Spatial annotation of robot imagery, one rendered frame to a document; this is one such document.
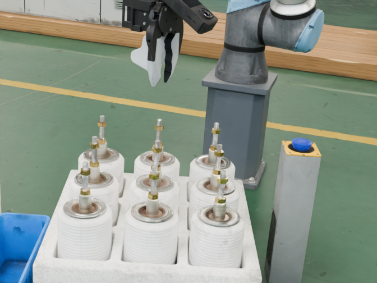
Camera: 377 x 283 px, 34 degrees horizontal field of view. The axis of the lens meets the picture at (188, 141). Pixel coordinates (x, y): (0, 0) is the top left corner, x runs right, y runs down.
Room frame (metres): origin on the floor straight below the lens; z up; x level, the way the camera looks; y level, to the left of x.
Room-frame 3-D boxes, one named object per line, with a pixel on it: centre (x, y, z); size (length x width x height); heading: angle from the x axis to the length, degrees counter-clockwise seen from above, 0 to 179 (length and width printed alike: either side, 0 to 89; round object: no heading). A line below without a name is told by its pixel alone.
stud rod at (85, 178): (0.97, 0.17, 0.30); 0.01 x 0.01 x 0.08
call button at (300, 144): (1.18, -0.23, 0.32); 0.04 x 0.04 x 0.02
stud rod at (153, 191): (0.98, 0.05, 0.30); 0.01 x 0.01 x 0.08
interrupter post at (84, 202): (0.97, 0.17, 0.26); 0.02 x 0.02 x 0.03
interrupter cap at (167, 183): (1.09, 0.06, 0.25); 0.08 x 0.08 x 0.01
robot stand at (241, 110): (1.73, -0.14, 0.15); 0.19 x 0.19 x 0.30; 76
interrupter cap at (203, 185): (1.10, -0.06, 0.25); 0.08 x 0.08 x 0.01
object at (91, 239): (0.97, 0.17, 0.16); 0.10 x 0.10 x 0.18
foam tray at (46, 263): (1.09, 0.06, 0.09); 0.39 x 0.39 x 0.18; 2
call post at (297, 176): (1.18, -0.23, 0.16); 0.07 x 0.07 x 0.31; 2
